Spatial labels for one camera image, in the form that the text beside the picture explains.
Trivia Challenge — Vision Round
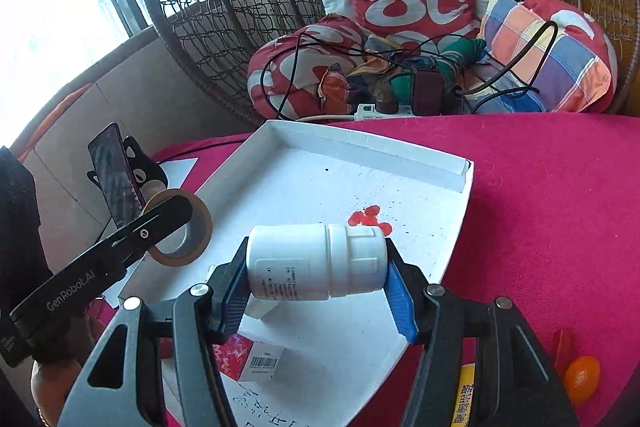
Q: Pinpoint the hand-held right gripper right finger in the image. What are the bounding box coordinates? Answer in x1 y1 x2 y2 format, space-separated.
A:
384 242 581 427

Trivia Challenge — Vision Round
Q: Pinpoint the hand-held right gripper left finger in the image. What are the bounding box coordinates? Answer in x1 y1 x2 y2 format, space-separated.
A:
57 237 249 427

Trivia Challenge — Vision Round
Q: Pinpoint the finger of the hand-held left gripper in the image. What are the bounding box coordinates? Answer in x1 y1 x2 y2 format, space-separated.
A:
100 198 194 265

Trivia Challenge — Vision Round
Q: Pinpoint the red and white small box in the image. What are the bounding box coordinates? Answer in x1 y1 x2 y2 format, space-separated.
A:
212 332 286 383

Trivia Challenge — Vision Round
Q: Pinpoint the white plastic bottle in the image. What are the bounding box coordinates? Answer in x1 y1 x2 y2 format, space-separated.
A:
246 223 389 301

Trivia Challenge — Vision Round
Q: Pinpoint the yellow cylindrical tube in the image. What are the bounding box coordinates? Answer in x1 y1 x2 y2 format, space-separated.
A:
451 364 476 427

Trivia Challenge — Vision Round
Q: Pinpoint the white shallow cardboard tray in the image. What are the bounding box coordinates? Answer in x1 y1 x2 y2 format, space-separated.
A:
117 119 474 427

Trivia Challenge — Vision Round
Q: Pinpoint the orange tangerine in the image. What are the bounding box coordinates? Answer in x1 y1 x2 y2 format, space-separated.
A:
564 355 601 408

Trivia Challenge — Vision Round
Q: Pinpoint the person's left hand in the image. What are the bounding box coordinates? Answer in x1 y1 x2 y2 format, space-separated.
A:
30 314 100 427

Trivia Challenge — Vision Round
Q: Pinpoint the smartphone on cat stand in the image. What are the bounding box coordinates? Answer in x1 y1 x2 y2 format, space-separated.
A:
87 134 169 212

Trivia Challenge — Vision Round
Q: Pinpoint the white paper sheet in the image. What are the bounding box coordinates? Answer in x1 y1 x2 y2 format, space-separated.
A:
157 157 199 190

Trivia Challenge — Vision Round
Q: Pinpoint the black smartphone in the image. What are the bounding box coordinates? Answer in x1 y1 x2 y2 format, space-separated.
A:
88 123 146 230

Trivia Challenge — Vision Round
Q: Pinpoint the wicker hanging chair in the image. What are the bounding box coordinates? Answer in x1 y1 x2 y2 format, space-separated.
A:
135 0 640 128

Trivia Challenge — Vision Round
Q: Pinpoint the white power strip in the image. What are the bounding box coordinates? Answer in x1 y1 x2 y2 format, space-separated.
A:
354 103 417 122

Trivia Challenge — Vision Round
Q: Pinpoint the red patterned bolster pillow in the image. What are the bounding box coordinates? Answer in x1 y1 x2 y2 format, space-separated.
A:
247 16 376 118

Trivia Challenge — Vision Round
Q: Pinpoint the brown power plug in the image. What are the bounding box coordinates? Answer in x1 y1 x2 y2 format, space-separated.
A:
375 87 399 114

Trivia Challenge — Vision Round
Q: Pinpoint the dark red power adapter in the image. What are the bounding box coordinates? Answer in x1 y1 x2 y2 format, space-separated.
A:
412 69 446 116

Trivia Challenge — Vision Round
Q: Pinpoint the glass window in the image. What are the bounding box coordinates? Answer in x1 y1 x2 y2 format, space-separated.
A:
0 0 152 148

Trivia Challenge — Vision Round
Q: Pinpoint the plaid pillow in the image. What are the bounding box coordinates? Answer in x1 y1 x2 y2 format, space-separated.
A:
475 0 614 114

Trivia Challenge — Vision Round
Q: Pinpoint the square red patterned pillow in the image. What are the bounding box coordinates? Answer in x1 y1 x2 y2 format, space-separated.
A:
342 0 482 52

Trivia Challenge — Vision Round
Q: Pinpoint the round red patterned pillow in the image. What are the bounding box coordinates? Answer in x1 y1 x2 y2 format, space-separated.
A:
520 0 619 108

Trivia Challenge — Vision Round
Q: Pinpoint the thin black cable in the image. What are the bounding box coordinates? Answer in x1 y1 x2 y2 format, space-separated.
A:
440 21 559 100
261 32 381 120

